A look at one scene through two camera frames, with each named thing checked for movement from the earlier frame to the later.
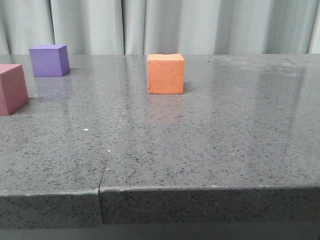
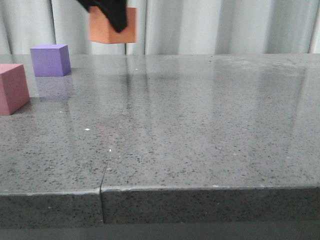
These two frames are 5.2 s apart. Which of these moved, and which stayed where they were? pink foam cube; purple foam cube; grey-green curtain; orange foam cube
Moved: orange foam cube
Stayed: pink foam cube; purple foam cube; grey-green curtain
